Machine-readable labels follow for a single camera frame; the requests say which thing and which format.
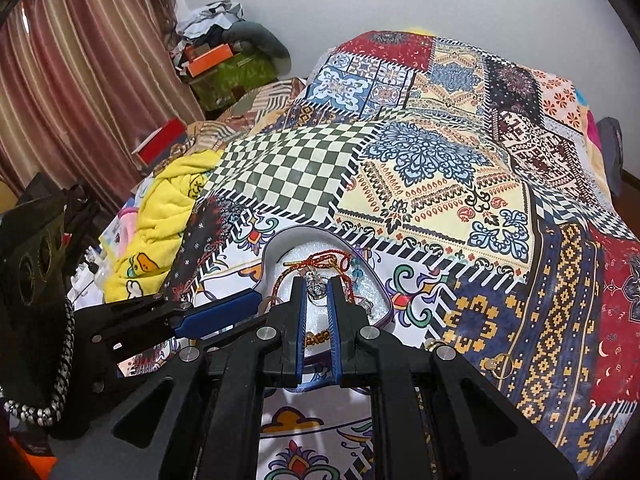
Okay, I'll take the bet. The striped blanket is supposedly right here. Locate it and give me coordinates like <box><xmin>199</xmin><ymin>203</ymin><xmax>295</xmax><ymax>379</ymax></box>
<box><xmin>187</xmin><ymin>77</ymin><xmax>309</xmax><ymax>152</ymax></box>

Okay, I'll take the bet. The silver charm bracelet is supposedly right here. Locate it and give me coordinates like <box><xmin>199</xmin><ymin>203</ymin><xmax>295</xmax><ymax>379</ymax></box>
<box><xmin>306</xmin><ymin>270</ymin><xmax>331</xmax><ymax>304</ymax></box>

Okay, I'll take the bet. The black bag with braided handle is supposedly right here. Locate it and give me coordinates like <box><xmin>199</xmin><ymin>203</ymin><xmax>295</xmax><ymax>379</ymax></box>
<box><xmin>0</xmin><ymin>172</ymin><xmax>102</xmax><ymax>437</ymax></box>

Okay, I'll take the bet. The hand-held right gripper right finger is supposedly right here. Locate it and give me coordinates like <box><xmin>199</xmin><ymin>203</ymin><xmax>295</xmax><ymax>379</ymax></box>
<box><xmin>327</xmin><ymin>275</ymin><xmax>581</xmax><ymax>480</ymax></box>

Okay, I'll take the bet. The red box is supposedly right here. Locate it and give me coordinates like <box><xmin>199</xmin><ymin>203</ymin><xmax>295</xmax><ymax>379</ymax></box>
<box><xmin>132</xmin><ymin>118</ymin><xmax>189</xmax><ymax>166</ymax></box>

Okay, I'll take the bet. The green cardboard box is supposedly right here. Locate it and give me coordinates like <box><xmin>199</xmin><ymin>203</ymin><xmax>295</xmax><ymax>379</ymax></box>
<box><xmin>191</xmin><ymin>52</ymin><xmax>279</xmax><ymax>112</ymax></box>

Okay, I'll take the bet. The grey-green cushion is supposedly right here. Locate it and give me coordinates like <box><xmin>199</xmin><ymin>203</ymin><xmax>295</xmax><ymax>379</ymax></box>
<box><xmin>234</xmin><ymin>21</ymin><xmax>292</xmax><ymax>74</ymax></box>

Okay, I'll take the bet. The red cord bracelet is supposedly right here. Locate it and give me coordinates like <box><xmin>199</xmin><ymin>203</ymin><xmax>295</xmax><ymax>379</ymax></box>
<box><xmin>271</xmin><ymin>254</ymin><xmax>352</xmax><ymax>303</ymax></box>

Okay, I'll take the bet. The pile of clothes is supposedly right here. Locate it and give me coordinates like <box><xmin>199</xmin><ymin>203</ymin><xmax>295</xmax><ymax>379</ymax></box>
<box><xmin>171</xmin><ymin>2</ymin><xmax>246</xmax><ymax>61</ymax></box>

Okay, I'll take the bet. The purple heart-shaped tin box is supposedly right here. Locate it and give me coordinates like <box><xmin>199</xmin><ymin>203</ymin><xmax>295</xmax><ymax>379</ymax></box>
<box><xmin>257</xmin><ymin>227</ymin><xmax>397</xmax><ymax>392</ymax></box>

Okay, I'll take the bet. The orange box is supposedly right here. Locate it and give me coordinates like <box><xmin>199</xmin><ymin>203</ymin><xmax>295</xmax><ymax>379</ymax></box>
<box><xmin>184</xmin><ymin>43</ymin><xmax>236</xmax><ymax>79</ymax></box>

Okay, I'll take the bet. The blue bead bracelet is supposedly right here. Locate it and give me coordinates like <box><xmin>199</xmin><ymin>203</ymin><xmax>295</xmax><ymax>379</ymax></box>
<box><xmin>345</xmin><ymin>255</ymin><xmax>376</xmax><ymax>316</ymax></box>

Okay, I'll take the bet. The striped brown curtain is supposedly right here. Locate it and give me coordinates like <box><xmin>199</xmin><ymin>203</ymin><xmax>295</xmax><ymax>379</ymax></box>
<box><xmin>0</xmin><ymin>0</ymin><xmax>207</xmax><ymax>203</ymax></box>

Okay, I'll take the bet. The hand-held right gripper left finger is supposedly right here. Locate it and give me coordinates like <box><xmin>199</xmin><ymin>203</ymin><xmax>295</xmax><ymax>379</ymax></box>
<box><xmin>50</xmin><ymin>275</ymin><xmax>307</xmax><ymax>480</ymax></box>

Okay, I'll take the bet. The colourful patchwork blanket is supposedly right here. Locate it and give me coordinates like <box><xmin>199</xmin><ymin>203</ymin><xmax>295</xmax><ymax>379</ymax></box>
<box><xmin>160</xmin><ymin>30</ymin><xmax>640</xmax><ymax>480</ymax></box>

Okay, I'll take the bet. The gold bead bracelet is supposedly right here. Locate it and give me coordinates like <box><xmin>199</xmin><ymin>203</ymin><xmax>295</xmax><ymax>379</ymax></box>
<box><xmin>301</xmin><ymin>329</ymin><xmax>332</xmax><ymax>350</ymax></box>

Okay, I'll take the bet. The gold ring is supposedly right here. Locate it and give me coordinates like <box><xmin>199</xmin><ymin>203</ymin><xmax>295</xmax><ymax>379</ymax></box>
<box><xmin>482</xmin><ymin>352</ymin><xmax>514</xmax><ymax>379</ymax></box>

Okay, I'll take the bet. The yellow towel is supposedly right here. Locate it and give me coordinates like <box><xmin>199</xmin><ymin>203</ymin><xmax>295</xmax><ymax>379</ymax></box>
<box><xmin>106</xmin><ymin>149</ymin><xmax>224</xmax><ymax>302</ymax></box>

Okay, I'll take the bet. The cartoon print blanket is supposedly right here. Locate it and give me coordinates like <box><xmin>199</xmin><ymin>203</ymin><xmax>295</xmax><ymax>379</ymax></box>
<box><xmin>101</xmin><ymin>180</ymin><xmax>151</xmax><ymax>262</ymax></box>

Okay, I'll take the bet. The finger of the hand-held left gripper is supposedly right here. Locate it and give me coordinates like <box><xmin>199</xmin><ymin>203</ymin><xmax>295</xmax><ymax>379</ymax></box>
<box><xmin>170</xmin><ymin>291</ymin><xmax>262</xmax><ymax>340</ymax></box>
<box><xmin>90</xmin><ymin>294</ymin><xmax>195</xmax><ymax>343</ymax></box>

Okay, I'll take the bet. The grey bag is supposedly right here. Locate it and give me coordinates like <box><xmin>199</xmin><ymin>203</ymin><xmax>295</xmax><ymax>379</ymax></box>
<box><xmin>597</xmin><ymin>116</ymin><xmax>624</xmax><ymax>197</ymax></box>

